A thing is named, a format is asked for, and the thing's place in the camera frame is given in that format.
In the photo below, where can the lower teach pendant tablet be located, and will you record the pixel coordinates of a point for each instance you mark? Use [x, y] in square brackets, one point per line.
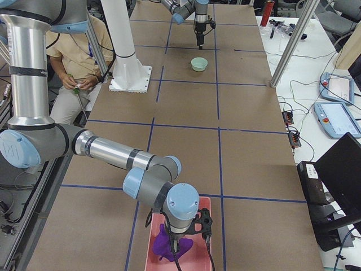
[336, 119]

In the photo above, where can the pink plastic bin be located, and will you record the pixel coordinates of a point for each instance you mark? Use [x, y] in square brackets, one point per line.
[193, 251]

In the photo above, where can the black monitor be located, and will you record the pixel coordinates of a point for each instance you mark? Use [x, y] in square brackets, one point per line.
[339, 170]

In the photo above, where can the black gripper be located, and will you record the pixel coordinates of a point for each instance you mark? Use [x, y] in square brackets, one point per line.
[199, 27]

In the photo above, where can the aluminium frame post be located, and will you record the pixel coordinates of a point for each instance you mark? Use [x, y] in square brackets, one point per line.
[301, 25]

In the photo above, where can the red cylinder bottle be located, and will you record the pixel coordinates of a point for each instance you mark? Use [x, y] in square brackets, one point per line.
[268, 7]

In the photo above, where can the seated person beige shirt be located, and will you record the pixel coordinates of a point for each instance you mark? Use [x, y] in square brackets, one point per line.
[72, 59]

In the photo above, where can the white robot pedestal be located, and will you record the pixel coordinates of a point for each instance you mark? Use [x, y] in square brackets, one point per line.
[128, 74]

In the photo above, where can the black power box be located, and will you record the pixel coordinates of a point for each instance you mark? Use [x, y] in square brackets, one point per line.
[320, 209]

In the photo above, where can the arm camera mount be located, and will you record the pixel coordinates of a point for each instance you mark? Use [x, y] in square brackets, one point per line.
[201, 224]

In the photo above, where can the upper teach pendant tablet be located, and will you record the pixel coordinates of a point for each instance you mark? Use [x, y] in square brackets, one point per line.
[337, 88]

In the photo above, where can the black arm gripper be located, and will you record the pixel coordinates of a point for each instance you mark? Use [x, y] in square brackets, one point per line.
[177, 236]

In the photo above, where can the mint green bowl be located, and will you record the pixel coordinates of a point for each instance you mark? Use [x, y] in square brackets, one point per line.
[199, 64]

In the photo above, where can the clear plastic bag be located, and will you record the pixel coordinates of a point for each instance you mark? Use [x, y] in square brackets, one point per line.
[280, 26]

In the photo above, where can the teach pendant tablet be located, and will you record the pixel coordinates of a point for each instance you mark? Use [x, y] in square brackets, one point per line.
[336, 119]
[337, 88]

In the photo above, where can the purple cloth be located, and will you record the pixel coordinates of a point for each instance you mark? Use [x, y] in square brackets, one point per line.
[161, 245]

